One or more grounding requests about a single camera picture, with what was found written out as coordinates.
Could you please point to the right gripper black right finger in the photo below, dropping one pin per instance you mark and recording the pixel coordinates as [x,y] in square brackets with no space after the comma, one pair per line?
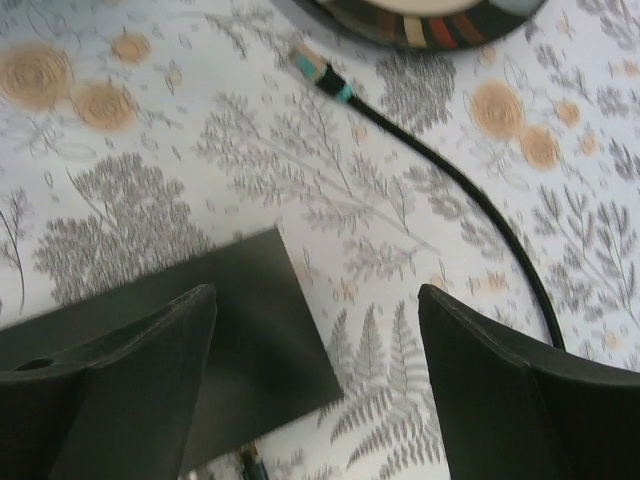
[513,407]

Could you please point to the black network switch box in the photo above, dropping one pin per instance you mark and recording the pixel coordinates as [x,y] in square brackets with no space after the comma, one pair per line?
[266,366]

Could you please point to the dark rimmed ceramic plate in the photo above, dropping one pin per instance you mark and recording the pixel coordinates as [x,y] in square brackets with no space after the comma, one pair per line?
[436,26]

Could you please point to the floral tablecloth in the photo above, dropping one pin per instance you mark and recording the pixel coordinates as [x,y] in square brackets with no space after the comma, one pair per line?
[133,132]

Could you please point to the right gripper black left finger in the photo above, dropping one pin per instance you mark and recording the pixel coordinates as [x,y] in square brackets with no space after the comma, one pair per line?
[117,407]

